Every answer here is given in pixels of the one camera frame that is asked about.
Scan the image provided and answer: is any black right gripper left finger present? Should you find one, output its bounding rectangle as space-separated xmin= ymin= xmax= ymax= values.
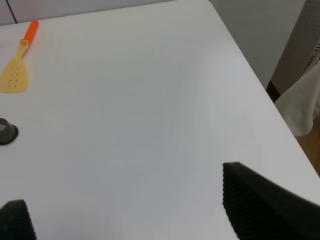
xmin=0 ymin=199 xmax=37 ymax=240

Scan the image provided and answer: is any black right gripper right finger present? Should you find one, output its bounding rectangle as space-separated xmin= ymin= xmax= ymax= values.
xmin=222 ymin=162 xmax=320 ymax=240

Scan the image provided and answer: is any white cloth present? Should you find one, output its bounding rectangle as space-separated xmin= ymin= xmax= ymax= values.
xmin=275 ymin=63 xmax=320 ymax=137

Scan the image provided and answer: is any white perforated panel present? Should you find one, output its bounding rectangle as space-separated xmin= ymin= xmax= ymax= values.
xmin=271 ymin=0 xmax=320 ymax=94

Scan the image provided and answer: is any yellow spatula orange handle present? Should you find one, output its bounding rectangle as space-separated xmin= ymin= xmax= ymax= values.
xmin=0 ymin=20 xmax=39 ymax=94

